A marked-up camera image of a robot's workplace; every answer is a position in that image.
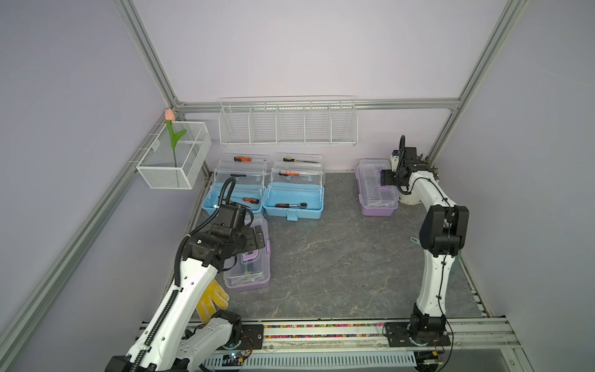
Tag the white wire wall shelf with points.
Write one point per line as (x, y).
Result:
(308, 120)

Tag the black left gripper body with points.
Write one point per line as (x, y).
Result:
(246, 240)

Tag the purple toolbox with ratchet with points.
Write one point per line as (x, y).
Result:
(252, 269)

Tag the yellow black screwdriver in lid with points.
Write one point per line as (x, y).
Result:
(294, 160)

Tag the white potted green plant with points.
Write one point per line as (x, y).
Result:
(425, 189)

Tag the light blue toolbox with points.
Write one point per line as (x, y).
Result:
(252, 186)
(308, 188)

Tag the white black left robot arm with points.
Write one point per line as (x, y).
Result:
(186, 297)

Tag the orange handled screwdriver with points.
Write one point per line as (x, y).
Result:
(254, 201)

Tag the yellow work glove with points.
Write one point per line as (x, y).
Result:
(213, 299)

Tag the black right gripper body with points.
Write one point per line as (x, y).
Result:
(390, 177)

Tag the white mesh wall basket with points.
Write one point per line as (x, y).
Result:
(156, 165)

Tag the orange screwdriver in lid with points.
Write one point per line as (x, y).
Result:
(248, 159)

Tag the purple toolbox with wrench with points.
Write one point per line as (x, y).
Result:
(375, 200)

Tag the pink artificial tulip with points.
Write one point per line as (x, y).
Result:
(175, 137)

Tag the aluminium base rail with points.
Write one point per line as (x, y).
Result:
(334, 344)

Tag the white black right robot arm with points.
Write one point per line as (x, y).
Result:
(442, 236)

